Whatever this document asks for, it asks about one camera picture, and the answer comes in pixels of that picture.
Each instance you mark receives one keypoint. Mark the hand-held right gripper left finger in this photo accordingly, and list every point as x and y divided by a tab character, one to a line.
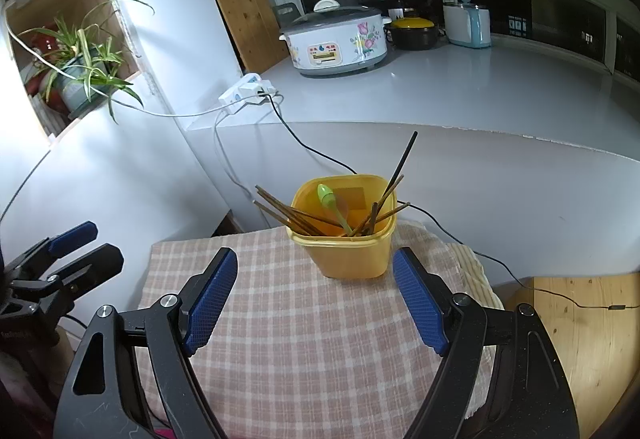
212	299

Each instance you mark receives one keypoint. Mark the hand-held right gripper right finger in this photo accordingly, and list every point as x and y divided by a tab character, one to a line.
417	299

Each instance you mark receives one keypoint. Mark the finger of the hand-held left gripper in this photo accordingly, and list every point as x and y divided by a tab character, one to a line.
72	236
100	264

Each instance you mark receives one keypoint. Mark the yellow plastic container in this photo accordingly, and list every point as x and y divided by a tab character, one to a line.
350	256

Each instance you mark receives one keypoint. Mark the bundle of wooden chopsticks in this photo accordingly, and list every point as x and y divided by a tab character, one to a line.
372	219

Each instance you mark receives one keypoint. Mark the green plastic spoon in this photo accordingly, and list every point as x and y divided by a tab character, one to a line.
326	195

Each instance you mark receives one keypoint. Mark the cream ribbed towel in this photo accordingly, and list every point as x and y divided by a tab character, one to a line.
475	269

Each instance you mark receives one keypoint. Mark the pink checked cloth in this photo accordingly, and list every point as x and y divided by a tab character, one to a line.
310	344

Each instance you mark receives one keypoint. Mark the potted spider plant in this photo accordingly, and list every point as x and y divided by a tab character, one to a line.
75	89

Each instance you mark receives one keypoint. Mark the red flowerpot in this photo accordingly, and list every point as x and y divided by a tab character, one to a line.
35	86

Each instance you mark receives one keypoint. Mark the white power strip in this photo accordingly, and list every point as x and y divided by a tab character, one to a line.
240	91

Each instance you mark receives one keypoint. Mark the black pot with yellow lid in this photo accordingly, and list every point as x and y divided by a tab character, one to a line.
415	36

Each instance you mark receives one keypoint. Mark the white floral electric cooker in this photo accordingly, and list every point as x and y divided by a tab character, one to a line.
340	46

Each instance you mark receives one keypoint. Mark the pine wood board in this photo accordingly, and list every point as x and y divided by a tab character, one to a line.
245	19

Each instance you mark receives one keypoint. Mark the white and blue appliance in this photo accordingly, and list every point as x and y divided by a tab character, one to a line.
467	24

